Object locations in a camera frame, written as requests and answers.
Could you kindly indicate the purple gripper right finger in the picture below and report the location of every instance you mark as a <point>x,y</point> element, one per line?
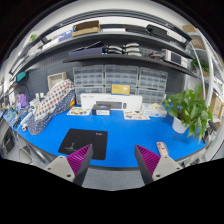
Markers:
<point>152,166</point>

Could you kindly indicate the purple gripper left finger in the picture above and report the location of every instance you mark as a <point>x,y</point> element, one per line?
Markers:
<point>73,167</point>

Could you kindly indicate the black mouse pad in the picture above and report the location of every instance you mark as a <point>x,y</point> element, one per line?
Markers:
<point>76,139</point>

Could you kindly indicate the pink patterned strip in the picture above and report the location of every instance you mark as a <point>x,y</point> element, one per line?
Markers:
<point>162,148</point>

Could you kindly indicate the blue desk mat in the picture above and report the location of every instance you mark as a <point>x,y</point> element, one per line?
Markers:
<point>122,137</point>

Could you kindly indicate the left sticker sheet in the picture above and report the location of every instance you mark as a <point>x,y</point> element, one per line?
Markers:
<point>79,111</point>

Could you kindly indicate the sticker sheet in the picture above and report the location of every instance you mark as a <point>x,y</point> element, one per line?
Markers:
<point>134,115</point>
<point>79,111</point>

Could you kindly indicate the right sticker sheet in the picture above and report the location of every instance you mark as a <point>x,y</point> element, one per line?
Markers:
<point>134,115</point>

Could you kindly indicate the white plastic box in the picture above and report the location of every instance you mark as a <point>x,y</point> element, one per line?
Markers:
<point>153,110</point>

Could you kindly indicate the small black box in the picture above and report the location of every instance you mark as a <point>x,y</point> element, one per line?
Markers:
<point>101,110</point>

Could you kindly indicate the green potted plant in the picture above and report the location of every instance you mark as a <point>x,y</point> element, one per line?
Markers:
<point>191,110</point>

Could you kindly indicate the white keyboard box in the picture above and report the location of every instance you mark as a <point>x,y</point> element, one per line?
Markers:
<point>117,102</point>

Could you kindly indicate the patterned fabric bag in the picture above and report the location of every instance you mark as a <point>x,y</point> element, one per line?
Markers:
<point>56,101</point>

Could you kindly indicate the right grey drawer cabinet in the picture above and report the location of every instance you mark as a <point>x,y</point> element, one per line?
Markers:
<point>152,85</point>

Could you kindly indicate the grey drawer cabinet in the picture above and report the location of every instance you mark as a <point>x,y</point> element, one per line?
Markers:
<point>152,85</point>
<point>121,74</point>
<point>88,79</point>

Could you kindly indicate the yellow card box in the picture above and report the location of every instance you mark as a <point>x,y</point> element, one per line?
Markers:
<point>120,89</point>

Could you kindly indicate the left grey drawer cabinet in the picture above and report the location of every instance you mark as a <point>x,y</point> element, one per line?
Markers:
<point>88,79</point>

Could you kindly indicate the middle grey drawer cabinet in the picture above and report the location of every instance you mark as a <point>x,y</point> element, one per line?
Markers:
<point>121,74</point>

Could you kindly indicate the white instrument on shelf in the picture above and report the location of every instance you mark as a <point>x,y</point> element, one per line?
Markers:
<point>175,58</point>

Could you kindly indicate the dark blue flat box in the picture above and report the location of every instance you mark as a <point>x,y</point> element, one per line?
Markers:
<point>86,52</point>

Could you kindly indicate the cardboard box on shelf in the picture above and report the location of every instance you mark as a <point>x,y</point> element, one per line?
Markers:
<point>86,28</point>

